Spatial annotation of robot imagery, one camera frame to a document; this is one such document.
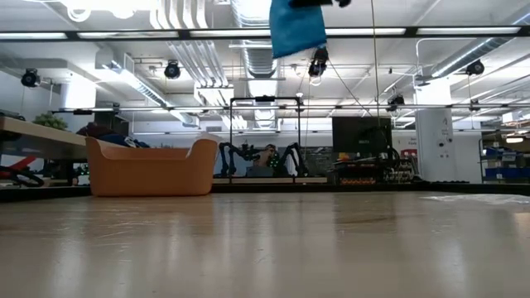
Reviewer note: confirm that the blue elastic bandage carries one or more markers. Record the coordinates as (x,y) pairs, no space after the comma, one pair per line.
(296,31)

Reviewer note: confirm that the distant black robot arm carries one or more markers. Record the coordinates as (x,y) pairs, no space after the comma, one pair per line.
(232,155)
(295,157)

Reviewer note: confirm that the black screen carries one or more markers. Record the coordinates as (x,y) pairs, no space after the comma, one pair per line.
(356,132)

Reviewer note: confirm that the cluttered equipment bench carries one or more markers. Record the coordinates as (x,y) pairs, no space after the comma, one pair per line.
(364,169)

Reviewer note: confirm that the black overhead beam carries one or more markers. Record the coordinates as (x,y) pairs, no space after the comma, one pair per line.
(124,34)

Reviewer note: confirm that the white pillar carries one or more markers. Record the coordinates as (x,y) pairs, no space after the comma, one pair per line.
(435,145)

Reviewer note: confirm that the teal fabric bundle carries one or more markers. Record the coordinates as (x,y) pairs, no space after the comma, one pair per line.
(124,140)

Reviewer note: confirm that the orange plastic bin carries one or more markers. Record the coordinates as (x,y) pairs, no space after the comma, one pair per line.
(149,174)

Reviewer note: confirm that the shelf with blue bins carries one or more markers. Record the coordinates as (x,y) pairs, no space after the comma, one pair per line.
(505,161)

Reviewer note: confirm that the maroon fabric bundle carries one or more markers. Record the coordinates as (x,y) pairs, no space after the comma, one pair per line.
(93,129)

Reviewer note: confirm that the small potted plant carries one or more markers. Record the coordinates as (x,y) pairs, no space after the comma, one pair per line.
(49,121)

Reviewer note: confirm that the red slanted bar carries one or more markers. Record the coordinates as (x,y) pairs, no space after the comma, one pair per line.
(20,162)

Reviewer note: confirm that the black ceiling-hung camera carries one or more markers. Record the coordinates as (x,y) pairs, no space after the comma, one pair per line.
(318,62)
(396,101)
(475,67)
(30,78)
(172,70)

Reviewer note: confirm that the distant black station frame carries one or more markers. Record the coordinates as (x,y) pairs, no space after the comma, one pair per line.
(230,136)

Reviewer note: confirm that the silver ventilation duct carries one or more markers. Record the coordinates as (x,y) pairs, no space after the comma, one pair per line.
(476,51)

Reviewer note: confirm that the grey horizontal ceiling rail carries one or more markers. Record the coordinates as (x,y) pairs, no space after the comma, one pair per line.
(455,106)

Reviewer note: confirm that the wooden table with grey frame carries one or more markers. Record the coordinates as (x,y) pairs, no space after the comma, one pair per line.
(37,136)

